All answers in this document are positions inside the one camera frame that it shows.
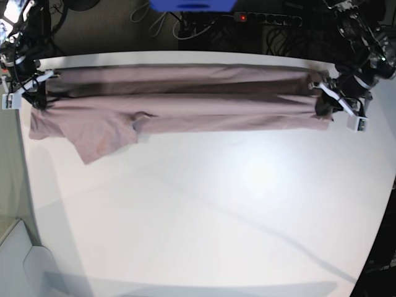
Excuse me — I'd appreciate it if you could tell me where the mauve t-shirt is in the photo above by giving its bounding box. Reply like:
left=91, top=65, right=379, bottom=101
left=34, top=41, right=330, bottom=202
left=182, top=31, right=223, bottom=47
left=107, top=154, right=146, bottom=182
left=29, top=64, right=330, bottom=164

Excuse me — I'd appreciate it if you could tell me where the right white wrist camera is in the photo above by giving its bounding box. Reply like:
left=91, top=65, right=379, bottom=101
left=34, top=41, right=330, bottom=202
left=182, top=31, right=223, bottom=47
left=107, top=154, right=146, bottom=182
left=1, top=93, right=22, bottom=110

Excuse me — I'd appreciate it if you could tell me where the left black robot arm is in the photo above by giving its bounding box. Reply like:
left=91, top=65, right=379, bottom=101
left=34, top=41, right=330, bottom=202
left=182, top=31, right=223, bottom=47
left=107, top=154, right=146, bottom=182
left=309, top=1, right=395, bottom=119

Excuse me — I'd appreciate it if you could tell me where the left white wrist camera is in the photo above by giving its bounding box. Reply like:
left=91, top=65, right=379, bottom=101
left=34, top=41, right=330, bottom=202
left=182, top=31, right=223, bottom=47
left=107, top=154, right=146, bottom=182
left=346, top=116, right=368, bottom=132

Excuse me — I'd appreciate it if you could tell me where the blue box at top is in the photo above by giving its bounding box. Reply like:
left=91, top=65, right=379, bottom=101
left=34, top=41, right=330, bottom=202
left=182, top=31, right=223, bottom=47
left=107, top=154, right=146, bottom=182
left=150, top=0, right=237, bottom=12

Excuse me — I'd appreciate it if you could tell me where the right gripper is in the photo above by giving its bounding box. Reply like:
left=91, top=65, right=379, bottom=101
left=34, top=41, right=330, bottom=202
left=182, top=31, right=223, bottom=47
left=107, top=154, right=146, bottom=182
left=1, top=70, right=60, bottom=110

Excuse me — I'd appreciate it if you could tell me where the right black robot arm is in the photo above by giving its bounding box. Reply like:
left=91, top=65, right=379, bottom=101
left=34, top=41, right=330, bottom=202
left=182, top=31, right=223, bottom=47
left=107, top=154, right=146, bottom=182
left=1, top=1, right=69, bottom=110

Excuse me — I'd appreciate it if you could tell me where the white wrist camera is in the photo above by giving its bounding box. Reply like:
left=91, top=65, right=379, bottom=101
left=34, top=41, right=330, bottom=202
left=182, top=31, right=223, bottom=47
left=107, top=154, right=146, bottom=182
left=1, top=93, right=22, bottom=110
left=346, top=116, right=368, bottom=132

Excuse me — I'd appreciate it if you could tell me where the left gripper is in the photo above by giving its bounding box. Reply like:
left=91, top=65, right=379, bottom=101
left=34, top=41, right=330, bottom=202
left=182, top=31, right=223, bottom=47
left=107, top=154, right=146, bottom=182
left=308, top=75, right=373, bottom=117

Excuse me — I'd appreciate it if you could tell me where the grey power strip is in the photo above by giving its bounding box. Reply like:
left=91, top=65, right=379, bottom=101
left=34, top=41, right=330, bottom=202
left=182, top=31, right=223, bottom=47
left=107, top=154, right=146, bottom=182
left=233, top=12, right=303, bottom=27

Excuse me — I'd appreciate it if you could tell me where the white side table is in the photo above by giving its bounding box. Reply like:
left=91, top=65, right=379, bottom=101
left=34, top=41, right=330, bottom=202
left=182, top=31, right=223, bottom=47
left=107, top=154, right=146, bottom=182
left=1, top=220, right=58, bottom=297

